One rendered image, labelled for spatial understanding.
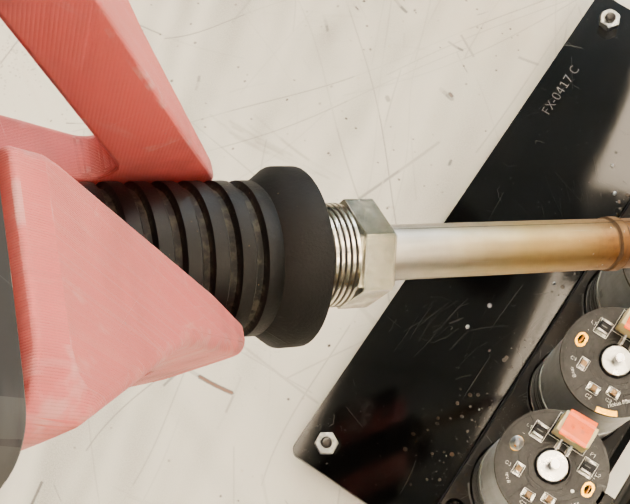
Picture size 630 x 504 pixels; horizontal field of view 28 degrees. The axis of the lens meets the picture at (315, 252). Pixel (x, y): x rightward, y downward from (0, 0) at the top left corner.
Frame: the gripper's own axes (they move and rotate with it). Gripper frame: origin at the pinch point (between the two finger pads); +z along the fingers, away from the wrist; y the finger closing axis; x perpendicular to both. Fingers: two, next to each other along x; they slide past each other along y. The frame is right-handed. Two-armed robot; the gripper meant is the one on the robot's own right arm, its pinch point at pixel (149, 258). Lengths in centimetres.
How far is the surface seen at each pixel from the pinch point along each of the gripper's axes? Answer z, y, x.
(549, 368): 15.7, 0.0, 0.1
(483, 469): 15.3, -2.0, 2.1
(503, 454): 13.5, -2.0, 0.9
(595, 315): 14.8, 0.7, -1.6
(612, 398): 14.8, -1.2, -1.4
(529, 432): 13.8, -1.6, 0.3
